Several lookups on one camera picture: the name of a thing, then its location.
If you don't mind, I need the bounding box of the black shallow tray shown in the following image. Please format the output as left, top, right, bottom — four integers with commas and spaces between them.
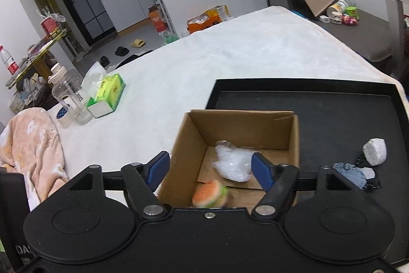
204, 79, 409, 267

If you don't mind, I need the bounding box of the white jar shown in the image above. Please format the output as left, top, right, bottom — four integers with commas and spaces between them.
326, 0, 351, 16

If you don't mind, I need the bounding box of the red box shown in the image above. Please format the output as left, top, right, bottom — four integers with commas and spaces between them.
40, 16, 61, 37

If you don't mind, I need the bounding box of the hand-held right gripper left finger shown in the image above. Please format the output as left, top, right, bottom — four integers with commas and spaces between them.
65, 151, 171, 222

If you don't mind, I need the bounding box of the clear plastic bag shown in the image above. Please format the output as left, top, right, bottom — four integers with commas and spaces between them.
212, 140, 256, 182

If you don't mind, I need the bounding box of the white tape roll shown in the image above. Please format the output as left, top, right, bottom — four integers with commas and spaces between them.
47, 96, 77, 129

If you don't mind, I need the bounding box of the orange open box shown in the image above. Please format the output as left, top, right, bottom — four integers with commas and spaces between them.
187, 5, 230, 34

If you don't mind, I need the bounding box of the hamburger plush toy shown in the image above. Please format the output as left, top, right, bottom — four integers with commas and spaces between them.
192, 180, 231, 208

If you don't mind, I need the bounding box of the clear plastic drinking bottle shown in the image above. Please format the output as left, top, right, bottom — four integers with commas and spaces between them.
48, 63, 93, 126

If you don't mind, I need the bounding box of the white fluffy ball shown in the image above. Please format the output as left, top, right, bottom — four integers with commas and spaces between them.
362, 138, 387, 166

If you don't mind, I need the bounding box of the grey bench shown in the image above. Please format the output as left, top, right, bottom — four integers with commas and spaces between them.
307, 7, 395, 62

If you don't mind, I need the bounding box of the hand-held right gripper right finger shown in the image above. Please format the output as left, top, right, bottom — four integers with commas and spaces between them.
251, 152, 365, 222

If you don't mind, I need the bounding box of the round yellow-edged table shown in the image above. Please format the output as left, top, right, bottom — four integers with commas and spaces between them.
5, 30, 67, 90

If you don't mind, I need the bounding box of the denim apple-shaped pouch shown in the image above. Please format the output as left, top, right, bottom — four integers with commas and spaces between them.
332, 162, 368, 189

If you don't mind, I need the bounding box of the pink patterned blanket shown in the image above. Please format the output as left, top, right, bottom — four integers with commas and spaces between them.
0, 107, 69, 213

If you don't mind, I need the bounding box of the orange carton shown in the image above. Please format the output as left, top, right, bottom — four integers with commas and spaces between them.
148, 6, 168, 34

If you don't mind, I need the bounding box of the brown cardboard box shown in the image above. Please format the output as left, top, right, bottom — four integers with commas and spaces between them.
157, 110, 300, 210

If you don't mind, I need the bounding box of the red label water bottle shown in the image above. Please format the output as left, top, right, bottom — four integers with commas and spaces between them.
0, 45, 20, 75

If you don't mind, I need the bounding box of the small black item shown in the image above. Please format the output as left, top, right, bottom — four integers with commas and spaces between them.
355, 155, 382, 193

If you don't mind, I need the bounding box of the green tissue box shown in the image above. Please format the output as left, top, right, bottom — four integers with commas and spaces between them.
81, 61, 126, 118

